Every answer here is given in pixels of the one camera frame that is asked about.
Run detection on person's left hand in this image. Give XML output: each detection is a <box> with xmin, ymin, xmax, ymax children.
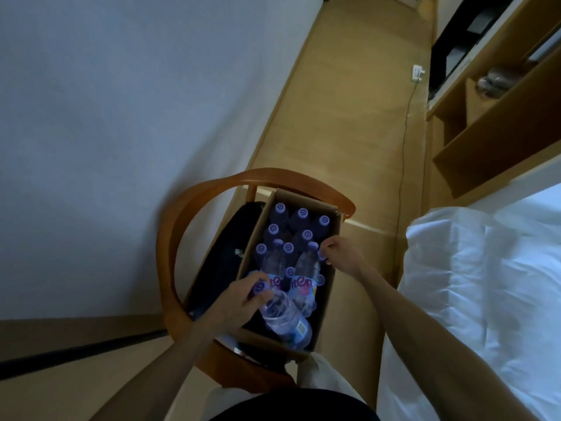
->
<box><xmin>192</xmin><ymin>274</ymin><xmax>275</xmax><ymax>343</ymax></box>

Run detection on person's right hand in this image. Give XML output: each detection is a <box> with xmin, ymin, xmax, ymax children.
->
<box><xmin>320</xmin><ymin>235</ymin><xmax>373</xmax><ymax>281</ymax></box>

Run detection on clear water bottle purple cap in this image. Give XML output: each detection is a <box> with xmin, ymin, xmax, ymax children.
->
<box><xmin>247</xmin><ymin>270</ymin><xmax>313</xmax><ymax>349</ymax></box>
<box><xmin>287</xmin><ymin>240</ymin><xmax>327</xmax><ymax>319</ymax></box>

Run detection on pile of water bottles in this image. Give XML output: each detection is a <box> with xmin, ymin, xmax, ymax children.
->
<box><xmin>253</xmin><ymin>201</ymin><xmax>332</xmax><ymax>303</ymax></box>

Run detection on wooden chair curved backrest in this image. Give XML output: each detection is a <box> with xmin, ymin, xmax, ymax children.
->
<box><xmin>155</xmin><ymin>167</ymin><xmax>356</xmax><ymax>391</ymax></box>

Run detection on person's right forearm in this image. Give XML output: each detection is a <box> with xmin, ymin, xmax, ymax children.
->
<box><xmin>357</xmin><ymin>267</ymin><xmax>540</xmax><ymax>421</ymax></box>

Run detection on person's left forearm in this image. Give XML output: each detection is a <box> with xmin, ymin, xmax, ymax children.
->
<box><xmin>89</xmin><ymin>328</ymin><xmax>220</xmax><ymax>421</ymax></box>

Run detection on person's black shirt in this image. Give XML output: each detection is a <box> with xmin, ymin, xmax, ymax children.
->
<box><xmin>210</xmin><ymin>388</ymin><xmax>382</xmax><ymax>421</ymax></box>

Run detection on brown cardboard box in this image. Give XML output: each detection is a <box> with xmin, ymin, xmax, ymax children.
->
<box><xmin>212</xmin><ymin>187</ymin><xmax>342</xmax><ymax>363</ymax></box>

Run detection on white bed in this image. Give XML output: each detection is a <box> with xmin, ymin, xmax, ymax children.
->
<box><xmin>376</xmin><ymin>182</ymin><xmax>561</xmax><ymax>421</ymax></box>

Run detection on wooden open wardrobe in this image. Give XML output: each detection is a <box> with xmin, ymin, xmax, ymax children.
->
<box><xmin>425</xmin><ymin>0</ymin><xmax>561</xmax><ymax>200</ymax></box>

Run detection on grey slippers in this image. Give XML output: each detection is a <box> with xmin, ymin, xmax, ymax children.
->
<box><xmin>476</xmin><ymin>61</ymin><xmax>538</xmax><ymax>99</ymax></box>

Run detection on wooden wall panel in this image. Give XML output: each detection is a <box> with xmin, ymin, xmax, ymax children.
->
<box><xmin>0</xmin><ymin>315</ymin><xmax>176</xmax><ymax>421</ymax></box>

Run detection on white power adapter with cable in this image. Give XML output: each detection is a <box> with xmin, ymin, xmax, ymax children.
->
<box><xmin>394</xmin><ymin>64</ymin><xmax>426</xmax><ymax>281</ymax></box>

